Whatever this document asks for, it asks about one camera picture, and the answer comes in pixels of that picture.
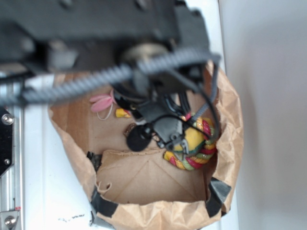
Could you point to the brown grey rock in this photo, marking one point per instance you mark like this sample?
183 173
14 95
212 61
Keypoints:
129 128

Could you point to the pink plush bunny toy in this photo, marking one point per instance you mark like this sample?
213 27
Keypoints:
102 102

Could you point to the red yellow green rope toy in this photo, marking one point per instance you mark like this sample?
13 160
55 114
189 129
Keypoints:
195 161

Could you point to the yellow green sponge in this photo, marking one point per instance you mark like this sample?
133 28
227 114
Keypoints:
195 140

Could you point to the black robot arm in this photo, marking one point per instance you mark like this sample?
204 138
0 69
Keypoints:
150 51

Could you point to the white plastic tray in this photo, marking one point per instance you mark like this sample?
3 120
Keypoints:
53 197

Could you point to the brown paper-lined cardboard box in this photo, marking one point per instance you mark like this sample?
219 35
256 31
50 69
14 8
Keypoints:
141 190

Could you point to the black round suction pad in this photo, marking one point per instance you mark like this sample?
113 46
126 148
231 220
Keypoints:
139 138

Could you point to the black metal corner bracket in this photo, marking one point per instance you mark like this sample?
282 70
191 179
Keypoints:
6 140

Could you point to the silver aluminium frame rail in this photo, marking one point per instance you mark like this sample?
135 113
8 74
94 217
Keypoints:
11 183

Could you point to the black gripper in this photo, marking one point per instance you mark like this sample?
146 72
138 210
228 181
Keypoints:
163 122

